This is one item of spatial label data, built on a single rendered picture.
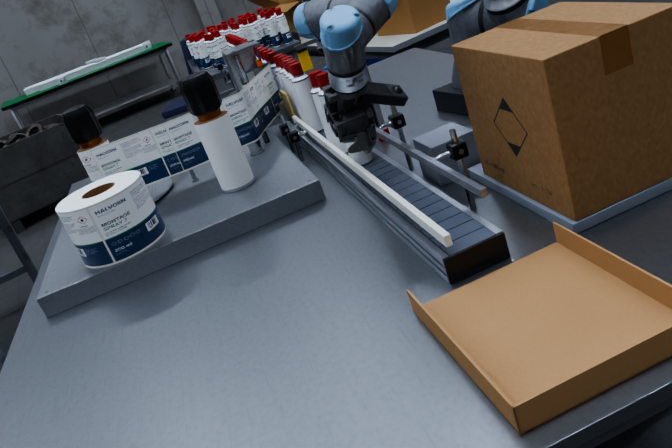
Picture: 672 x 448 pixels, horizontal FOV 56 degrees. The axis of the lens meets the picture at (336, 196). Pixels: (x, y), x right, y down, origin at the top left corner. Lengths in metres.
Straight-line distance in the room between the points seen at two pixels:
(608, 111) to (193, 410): 0.76
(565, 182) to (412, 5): 2.41
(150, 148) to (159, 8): 8.60
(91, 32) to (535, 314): 9.57
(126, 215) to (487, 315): 0.85
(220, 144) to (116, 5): 8.74
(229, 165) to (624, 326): 1.02
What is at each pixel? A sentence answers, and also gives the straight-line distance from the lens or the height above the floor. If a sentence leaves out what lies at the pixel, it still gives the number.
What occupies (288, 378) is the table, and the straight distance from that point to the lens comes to 0.96.
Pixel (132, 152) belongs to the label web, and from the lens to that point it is 1.82.
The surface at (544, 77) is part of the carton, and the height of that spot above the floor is 1.09.
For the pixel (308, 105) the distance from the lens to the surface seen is 1.82.
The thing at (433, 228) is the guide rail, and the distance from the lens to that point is 1.02.
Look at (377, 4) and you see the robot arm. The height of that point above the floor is 1.23.
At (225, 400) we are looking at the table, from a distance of 0.98.
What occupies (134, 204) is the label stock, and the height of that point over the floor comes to 0.98.
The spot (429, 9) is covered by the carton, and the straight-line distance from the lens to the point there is 3.44.
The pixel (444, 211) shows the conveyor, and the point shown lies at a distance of 1.14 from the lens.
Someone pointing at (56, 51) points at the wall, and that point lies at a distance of 10.17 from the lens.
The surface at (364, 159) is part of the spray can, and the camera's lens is 1.46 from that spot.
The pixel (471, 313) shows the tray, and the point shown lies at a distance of 0.95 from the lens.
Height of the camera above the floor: 1.38
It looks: 22 degrees down
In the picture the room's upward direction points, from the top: 20 degrees counter-clockwise
